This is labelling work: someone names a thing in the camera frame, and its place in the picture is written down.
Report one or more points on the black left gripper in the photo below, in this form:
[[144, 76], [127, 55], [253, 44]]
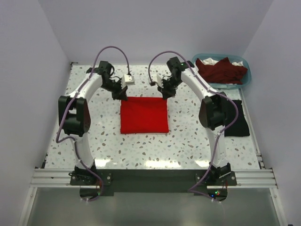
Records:
[[121, 94]]

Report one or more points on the dark maroon t shirt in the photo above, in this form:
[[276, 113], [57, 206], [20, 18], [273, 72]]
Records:
[[223, 72]]

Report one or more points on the aluminium frame rail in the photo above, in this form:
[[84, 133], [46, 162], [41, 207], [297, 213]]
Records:
[[257, 178]]

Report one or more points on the folded black t shirt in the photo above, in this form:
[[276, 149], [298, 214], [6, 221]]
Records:
[[240, 127]]

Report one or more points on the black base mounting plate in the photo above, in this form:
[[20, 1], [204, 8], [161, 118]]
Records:
[[155, 181]]

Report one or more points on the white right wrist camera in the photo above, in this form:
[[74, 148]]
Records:
[[156, 79]]

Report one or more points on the red t shirt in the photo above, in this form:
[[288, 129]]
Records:
[[139, 115]]

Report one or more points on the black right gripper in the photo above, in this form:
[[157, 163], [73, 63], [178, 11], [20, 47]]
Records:
[[166, 92]]

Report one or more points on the translucent blue plastic bin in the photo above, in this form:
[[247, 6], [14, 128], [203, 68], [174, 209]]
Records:
[[232, 58]]

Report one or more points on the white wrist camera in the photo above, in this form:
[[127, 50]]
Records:
[[127, 80], [156, 79]]

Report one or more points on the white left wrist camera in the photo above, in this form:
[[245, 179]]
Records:
[[127, 80]]

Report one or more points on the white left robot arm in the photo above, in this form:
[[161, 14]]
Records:
[[75, 121]]

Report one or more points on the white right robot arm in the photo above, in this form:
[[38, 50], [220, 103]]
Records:
[[217, 113]]

